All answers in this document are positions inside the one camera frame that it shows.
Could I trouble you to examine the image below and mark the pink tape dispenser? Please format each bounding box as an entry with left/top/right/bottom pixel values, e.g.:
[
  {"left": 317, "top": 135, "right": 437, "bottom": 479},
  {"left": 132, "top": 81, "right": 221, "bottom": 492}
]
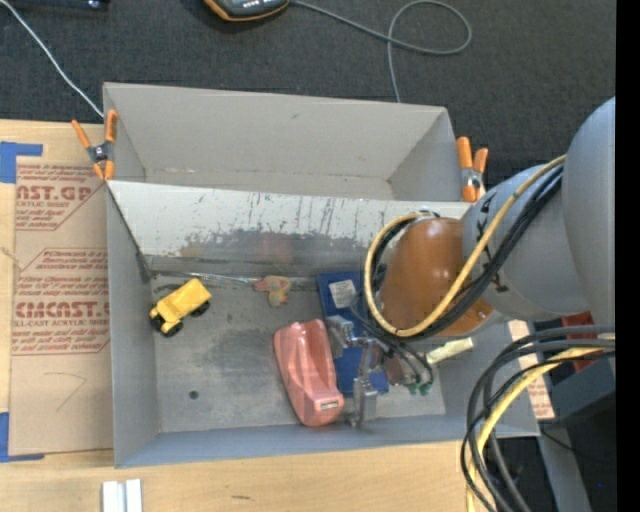
[{"left": 272, "top": 319, "right": 347, "bottom": 428}]

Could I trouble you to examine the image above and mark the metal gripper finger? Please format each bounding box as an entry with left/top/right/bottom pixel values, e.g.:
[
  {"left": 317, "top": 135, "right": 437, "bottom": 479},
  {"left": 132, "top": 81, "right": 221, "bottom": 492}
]
[
  {"left": 348, "top": 377, "right": 380, "bottom": 429},
  {"left": 327, "top": 315, "right": 358, "bottom": 359}
]

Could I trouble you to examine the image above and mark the pink and yellow toy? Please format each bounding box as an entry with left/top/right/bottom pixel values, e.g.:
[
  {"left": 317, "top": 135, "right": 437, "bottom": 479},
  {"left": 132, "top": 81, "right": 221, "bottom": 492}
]
[{"left": 252, "top": 275, "right": 293, "bottom": 309}]

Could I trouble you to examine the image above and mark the yellow toy truck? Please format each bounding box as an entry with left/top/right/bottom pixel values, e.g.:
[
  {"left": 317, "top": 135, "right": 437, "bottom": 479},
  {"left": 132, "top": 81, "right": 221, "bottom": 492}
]
[{"left": 148, "top": 278, "right": 213, "bottom": 338}]

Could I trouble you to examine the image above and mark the grey metal bin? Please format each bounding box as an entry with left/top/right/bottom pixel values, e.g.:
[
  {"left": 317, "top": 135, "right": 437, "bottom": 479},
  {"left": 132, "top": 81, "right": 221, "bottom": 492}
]
[{"left": 102, "top": 82, "right": 540, "bottom": 470}]

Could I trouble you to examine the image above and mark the blue flat box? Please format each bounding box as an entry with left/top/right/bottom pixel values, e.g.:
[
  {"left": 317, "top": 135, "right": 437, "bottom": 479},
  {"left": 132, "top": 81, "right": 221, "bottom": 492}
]
[{"left": 316, "top": 270, "right": 391, "bottom": 397}]

